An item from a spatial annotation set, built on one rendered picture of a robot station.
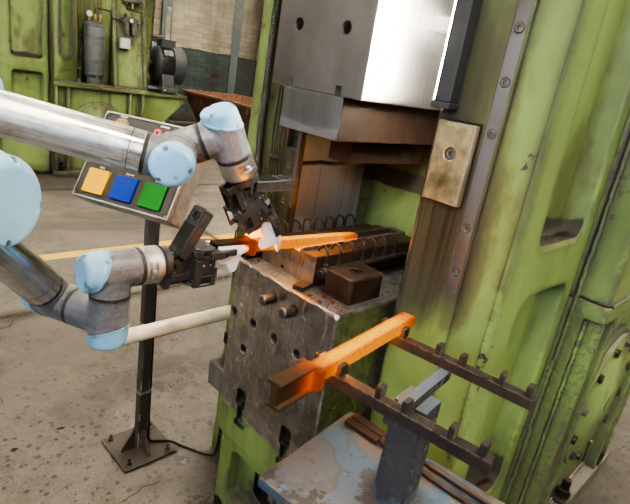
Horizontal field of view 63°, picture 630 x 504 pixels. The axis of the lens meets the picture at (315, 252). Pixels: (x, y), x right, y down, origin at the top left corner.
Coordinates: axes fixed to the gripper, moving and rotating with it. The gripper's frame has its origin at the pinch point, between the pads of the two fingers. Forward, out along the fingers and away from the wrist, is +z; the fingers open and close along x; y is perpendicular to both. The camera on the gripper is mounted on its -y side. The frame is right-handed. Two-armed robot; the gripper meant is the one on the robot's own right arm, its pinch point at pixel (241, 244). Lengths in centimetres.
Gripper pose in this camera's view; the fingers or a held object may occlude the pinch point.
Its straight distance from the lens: 117.7
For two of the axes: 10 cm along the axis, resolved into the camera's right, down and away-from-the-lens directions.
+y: -1.6, 9.4, 3.0
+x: 6.8, 3.3, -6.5
